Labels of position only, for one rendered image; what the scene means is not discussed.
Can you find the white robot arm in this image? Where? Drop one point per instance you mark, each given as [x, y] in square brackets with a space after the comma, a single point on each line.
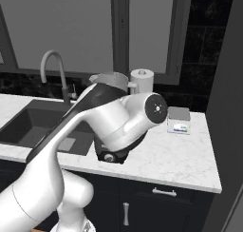
[107, 121]

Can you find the white paper towel roll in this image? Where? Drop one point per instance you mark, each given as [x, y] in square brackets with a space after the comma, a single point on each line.
[144, 80]

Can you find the grey kitchen scale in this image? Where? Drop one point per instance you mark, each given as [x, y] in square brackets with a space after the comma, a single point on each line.
[178, 117]

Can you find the grey framed window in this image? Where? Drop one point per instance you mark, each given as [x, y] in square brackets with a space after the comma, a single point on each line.
[120, 29]

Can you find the grey curved tap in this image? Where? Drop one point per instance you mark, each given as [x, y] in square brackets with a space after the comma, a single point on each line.
[53, 53]

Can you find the dark grey sink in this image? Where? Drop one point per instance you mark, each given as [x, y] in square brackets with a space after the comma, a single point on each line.
[31, 125]

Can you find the tall dark grey cabinet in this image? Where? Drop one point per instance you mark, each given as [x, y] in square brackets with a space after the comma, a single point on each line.
[226, 115]

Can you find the dark drawer front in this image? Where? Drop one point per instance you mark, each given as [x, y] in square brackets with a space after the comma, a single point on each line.
[186, 194]

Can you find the dark cupboard door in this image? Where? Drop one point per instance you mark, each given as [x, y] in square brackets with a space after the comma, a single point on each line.
[158, 216]

